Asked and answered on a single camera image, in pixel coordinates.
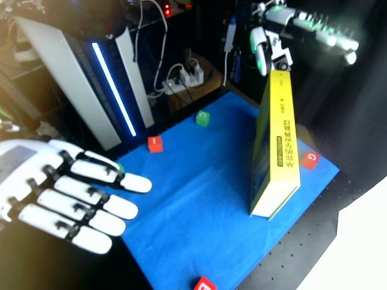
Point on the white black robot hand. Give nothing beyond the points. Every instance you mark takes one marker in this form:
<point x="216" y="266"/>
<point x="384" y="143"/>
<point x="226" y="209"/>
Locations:
<point x="279" y="18"/>
<point x="39" y="187"/>

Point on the yellow book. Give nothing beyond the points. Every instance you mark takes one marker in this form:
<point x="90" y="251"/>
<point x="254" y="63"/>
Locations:
<point x="287" y="136"/>

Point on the white computer tower blue light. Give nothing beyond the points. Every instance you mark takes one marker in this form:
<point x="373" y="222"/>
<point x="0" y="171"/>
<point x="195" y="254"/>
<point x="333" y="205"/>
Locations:
<point x="75" y="84"/>

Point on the white power strip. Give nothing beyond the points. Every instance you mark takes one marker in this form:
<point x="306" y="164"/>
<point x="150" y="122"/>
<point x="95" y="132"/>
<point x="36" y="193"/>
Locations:
<point x="187" y="78"/>

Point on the black curtain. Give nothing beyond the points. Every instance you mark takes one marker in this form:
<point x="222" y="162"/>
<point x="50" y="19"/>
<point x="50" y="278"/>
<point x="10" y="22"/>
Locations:
<point x="347" y="121"/>

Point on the red I letter block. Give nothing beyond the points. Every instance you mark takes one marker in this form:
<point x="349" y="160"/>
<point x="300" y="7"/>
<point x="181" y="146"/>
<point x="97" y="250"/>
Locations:
<point x="155" y="144"/>

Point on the green C letter block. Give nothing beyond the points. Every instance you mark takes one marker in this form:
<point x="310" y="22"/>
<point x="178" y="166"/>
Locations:
<point x="202" y="118"/>

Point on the red G letter block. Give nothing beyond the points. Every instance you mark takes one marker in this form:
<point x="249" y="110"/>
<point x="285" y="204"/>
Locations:
<point x="311" y="159"/>

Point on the blue cloth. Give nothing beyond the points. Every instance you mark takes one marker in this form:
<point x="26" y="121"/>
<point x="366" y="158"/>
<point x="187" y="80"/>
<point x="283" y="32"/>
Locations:
<point x="196" y="196"/>

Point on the red B letter block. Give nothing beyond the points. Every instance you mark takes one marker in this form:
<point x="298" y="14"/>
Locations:
<point x="205" y="284"/>

